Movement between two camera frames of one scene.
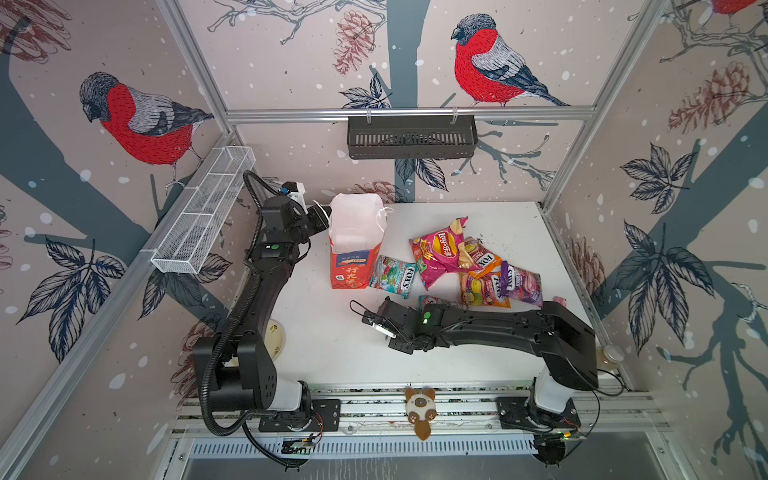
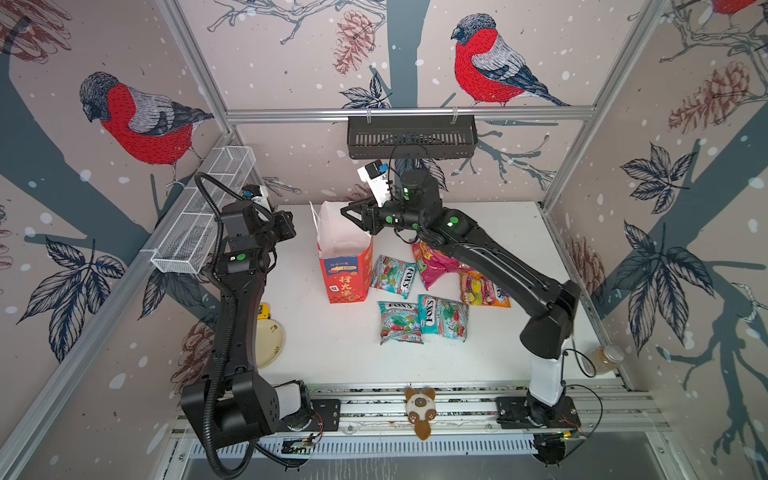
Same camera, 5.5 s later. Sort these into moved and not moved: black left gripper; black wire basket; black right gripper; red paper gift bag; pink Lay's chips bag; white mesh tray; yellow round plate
Moved: red paper gift bag; black right gripper; black left gripper
Not moved: black wire basket; white mesh tray; pink Lay's chips bag; yellow round plate
